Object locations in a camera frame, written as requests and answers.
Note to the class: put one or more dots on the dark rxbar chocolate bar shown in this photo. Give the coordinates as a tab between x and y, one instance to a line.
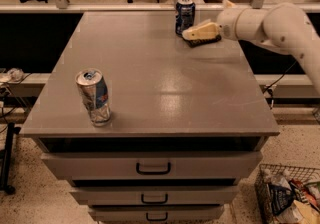
199	42

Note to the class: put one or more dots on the middle grey drawer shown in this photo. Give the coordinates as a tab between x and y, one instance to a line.
149	196

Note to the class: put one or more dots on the grey drawer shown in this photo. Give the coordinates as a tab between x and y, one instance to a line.
149	196
156	213
151	165

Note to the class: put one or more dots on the black stand with caster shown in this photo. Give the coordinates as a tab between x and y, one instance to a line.
5	158

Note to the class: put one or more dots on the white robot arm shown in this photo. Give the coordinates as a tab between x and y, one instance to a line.
284	29

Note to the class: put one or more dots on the grey drawer cabinet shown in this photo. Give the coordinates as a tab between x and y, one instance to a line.
164	96

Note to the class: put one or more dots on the blue pepsi can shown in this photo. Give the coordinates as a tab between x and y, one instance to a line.
185	15

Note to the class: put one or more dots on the clutter on left ledge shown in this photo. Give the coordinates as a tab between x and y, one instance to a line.
14	75

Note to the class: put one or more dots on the bottom grey drawer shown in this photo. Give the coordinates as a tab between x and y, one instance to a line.
156	213

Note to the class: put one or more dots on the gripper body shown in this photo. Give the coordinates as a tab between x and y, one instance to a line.
227	23

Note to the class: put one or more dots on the silver red bull can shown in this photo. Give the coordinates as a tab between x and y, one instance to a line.
94	92

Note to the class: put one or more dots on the top grey drawer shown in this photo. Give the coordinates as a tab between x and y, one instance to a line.
151	165

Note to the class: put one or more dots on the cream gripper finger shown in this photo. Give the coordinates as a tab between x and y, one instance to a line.
194	34

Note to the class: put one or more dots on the wire basket with snacks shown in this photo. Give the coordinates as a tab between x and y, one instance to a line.
288	194

